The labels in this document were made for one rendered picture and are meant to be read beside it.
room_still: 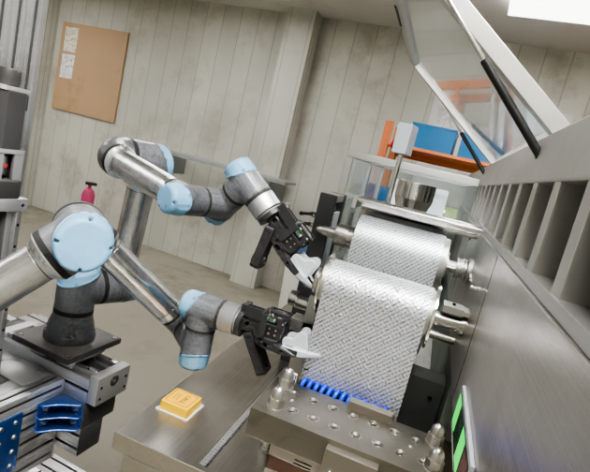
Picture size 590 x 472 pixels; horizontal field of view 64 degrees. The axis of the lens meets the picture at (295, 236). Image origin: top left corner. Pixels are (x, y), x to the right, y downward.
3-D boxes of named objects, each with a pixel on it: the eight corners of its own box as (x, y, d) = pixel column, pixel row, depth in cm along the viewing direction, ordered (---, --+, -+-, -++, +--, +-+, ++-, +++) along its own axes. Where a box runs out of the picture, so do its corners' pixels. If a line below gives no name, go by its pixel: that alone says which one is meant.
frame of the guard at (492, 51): (401, 70, 192) (416, 58, 190) (486, 179, 186) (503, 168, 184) (346, -79, 84) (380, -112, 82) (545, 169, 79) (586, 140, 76)
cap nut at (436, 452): (423, 459, 90) (430, 438, 90) (442, 467, 90) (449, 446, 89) (422, 470, 87) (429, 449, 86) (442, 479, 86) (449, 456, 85)
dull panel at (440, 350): (435, 284, 320) (446, 250, 316) (441, 286, 319) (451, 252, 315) (421, 476, 107) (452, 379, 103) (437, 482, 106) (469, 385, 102)
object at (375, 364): (300, 380, 113) (318, 307, 109) (397, 417, 106) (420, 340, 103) (299, 380, 112) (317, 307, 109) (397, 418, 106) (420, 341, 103)
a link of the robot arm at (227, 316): (213, 333, 114) (228, 324, 121) (230, 340, 112) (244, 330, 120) (220, 304, 112) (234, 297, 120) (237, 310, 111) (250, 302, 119)
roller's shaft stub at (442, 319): (431, 323, 110) (435, 305, 109) (461, 332, 108) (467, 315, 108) (430, 328, 106) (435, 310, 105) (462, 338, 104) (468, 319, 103)
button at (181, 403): (175, 395, 115) (177, 387, 115) (200, 406, 114) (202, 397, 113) (158, 408, 109) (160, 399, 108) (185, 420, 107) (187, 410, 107)
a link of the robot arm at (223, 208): (184, 200, 123) (209, 176, 117) (218, 204, 131) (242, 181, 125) (195, 227, 120) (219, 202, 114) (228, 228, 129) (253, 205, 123)
